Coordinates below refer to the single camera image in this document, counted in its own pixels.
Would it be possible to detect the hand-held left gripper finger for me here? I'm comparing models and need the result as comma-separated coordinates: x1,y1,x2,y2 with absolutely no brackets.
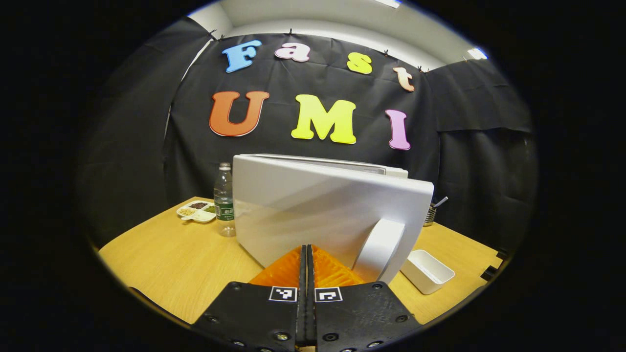
307,244,423,352
190,244,308,352

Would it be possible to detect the white microwave oven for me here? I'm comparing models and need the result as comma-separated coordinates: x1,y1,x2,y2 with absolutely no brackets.
232,154,435,286

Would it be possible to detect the clear bottle green label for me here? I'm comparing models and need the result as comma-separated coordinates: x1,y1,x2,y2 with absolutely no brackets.
213,162,237,238

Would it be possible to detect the white rectangular dish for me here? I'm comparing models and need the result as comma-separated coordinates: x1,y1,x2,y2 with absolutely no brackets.
400,249,456,295

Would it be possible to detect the white divided snack plate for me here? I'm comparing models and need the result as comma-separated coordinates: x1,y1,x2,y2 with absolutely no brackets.
176,199,217,224

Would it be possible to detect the black backdrop cloth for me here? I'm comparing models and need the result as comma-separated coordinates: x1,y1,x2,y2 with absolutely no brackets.
78,17,538,255

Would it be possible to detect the metal wire utensil holder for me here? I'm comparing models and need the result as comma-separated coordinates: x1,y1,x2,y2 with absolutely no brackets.
423,196,449,227

